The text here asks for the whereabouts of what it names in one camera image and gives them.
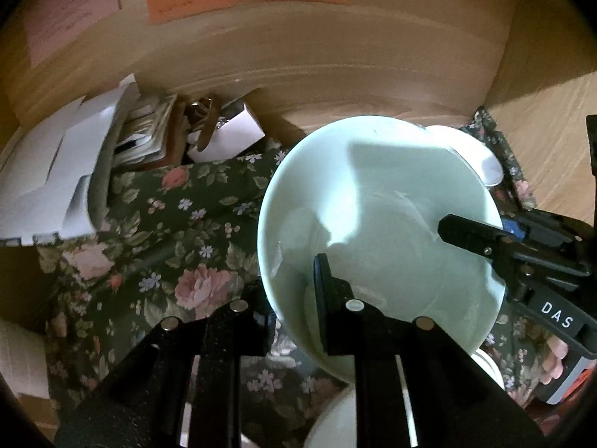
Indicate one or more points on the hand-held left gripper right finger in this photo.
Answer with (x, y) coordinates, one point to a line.
(322, 289)

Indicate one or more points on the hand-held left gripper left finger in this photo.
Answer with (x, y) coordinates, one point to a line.
(233, 331)

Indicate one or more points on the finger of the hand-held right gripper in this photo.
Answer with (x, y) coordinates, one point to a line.
(536, 231)
(466, 235)

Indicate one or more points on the light green bowl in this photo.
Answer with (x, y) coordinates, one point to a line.
(373, 196)

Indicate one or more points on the large white plate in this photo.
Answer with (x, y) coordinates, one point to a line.
(336, 422)

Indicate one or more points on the person's right hand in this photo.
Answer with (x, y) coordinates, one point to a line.
(556, 359)

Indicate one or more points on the small white bowl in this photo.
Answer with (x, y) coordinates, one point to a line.
(475, 154)

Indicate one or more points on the dark floral cloth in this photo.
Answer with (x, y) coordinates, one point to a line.
(163, 252)

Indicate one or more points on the small white box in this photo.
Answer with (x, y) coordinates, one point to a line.
(238, 130)

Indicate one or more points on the stack of booklets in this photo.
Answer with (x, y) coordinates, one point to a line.
(144, 130)

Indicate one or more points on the stack of white papers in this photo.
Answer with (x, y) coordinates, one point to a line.
(56, 163)

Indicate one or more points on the pink paper note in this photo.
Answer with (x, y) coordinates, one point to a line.
(70, 14)

